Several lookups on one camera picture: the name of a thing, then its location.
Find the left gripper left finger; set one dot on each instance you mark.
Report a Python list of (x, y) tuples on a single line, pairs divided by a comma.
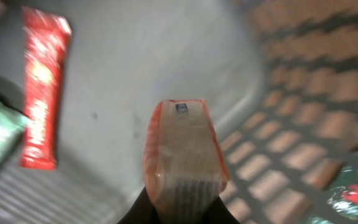
[(141, 212)]

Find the green 3M gloves packet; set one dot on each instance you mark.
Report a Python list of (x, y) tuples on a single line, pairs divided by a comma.
[(340, 182)]

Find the grey plastic shopping basket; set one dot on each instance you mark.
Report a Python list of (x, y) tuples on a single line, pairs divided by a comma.
[(280, 79)]

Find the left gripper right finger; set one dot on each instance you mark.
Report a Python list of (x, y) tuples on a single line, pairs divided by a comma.
[(217, 213)]

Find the small red white box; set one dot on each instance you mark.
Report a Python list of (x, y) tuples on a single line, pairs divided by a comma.
[(183, 166)]

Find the red coffee stick sachet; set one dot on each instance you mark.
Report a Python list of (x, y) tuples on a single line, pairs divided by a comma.
[(47, 39)]

